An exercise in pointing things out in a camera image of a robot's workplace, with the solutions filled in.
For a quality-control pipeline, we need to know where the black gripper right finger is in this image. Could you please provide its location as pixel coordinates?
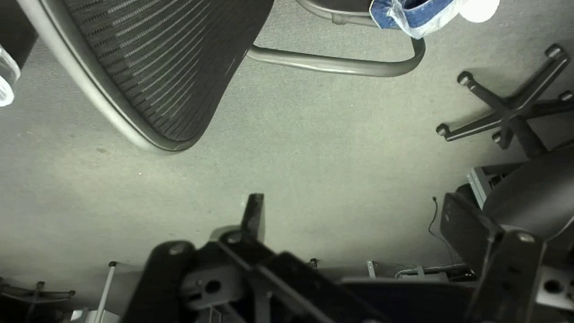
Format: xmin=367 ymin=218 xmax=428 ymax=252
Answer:
xmin=439 ymin=193 xmax=574 ymax=323

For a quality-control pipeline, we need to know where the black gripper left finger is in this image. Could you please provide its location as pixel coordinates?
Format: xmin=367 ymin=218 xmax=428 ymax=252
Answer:
xmin=119 ymin=193 xmax=335 ymax=323

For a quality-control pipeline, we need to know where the blue denim jacket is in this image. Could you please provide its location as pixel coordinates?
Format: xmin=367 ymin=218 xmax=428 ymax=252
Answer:
xmin=367 ymin=0 xmax=501 ymax=41

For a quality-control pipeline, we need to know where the black chair star base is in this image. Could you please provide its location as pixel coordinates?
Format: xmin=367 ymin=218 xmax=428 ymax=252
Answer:
xmin=435 ymin=42 xmax=574 ymax=157

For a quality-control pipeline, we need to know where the black mesh office chair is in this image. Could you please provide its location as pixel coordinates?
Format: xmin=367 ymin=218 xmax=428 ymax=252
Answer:
xmin=15 ymin=0 xmax=424 ymax=154

